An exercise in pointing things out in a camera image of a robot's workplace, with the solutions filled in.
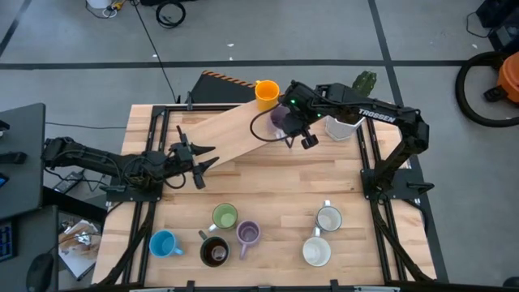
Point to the orange mug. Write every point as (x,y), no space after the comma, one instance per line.
(267,95)

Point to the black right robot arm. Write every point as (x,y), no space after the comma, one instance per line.
(381,115)

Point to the orange vacuum cleaner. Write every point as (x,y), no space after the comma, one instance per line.
(459,87)
(509,77)

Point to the green mug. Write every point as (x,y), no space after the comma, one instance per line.
(225,215)

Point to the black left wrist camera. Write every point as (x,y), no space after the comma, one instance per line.
(199,180)

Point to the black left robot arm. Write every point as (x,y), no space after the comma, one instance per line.
(93,156)

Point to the black table frame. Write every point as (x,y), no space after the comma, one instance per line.
(316,107)

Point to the white round container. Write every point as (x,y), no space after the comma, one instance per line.
(98,3)

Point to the lilac ribbed mug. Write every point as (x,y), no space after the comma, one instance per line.
(248,233)

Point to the light blue mug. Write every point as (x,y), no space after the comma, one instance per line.
(162,243)

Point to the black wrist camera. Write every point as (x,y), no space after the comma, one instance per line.
(310,141)
(199,180)

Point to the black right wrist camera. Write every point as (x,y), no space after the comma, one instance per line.
(310,141)

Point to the black remote control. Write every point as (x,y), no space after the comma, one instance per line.
(68,183)

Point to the black computer mouse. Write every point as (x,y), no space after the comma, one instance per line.
(39,273)

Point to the black handset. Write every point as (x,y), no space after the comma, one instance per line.
(14,157)

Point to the plain white mug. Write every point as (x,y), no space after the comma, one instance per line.
(316,251)

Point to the blue and white patterned mug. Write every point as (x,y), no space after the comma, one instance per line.
(328,219)

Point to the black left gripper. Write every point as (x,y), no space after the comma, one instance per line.
(182,160)

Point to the black equipment case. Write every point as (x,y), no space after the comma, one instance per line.
(500,20)

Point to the black keypad device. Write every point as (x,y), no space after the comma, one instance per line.
(7,241)

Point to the crumpled paper bag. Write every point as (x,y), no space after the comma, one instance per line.
(81,247)

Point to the wooden shelf with black legs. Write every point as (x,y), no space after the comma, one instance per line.
(231,134)

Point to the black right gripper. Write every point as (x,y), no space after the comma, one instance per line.
(296,121)

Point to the black panel with striped edge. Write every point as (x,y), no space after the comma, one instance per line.
(219,91)

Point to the black desk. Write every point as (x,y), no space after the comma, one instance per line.
(22,162)

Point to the white hexagonal planter pot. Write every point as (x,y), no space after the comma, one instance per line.
(338,130)

